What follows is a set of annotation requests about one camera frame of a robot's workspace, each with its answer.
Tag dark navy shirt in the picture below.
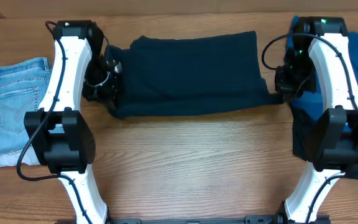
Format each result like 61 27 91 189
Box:
105 31 282 118

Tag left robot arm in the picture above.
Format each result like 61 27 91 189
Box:
16 20 121 223

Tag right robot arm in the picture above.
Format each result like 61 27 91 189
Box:
275 16 358 223

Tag blue crumpled shirt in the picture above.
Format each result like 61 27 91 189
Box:
290 32 358 131

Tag folded light blue jeans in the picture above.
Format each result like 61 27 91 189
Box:
0 57 51 167

